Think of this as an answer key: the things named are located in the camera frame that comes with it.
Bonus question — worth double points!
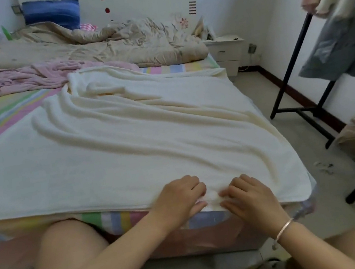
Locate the person's right hand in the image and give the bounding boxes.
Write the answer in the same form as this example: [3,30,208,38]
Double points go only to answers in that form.
[217,168,293,245]

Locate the grey hanging garment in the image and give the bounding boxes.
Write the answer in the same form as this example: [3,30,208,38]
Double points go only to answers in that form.
[290,6,355,88]

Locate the cream plush toy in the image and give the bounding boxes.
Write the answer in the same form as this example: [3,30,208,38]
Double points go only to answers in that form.
[189,16,216,42]

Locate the blue pillow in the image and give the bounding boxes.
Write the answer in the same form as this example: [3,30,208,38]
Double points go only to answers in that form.
[21,0,84,38]

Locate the silver bracelet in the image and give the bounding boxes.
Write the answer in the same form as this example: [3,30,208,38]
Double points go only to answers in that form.
[270,217,298,245]

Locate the black clothes rack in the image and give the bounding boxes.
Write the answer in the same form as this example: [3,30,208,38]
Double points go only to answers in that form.
[257,6,355,214]

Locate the person's right forearm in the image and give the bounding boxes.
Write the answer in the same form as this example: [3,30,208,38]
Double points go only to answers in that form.
[274,212,355,269]

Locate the beige quilt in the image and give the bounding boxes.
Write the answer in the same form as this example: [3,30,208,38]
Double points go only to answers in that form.
[0,0,211,90]

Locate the person's left hand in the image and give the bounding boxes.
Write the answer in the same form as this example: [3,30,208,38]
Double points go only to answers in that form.
[146,173,212,236]

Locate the pink fleece blanket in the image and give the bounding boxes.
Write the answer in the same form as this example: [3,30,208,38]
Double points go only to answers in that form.
[0,49,143,97]

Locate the dark brown baseboard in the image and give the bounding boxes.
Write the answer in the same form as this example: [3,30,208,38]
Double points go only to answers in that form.
[239,53,348,144]

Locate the cream fleece blanket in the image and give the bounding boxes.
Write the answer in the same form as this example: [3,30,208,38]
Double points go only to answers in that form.
[0,39,316,244]

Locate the white nightstand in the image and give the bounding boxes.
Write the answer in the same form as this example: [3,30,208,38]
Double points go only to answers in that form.
[205,33,250,79]

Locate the pink patterned pillow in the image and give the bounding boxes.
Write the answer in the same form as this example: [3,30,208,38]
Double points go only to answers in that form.
[78,21,99,34]

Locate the green bottle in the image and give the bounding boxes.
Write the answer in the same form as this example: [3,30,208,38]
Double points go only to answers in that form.
[1,25,13,41]

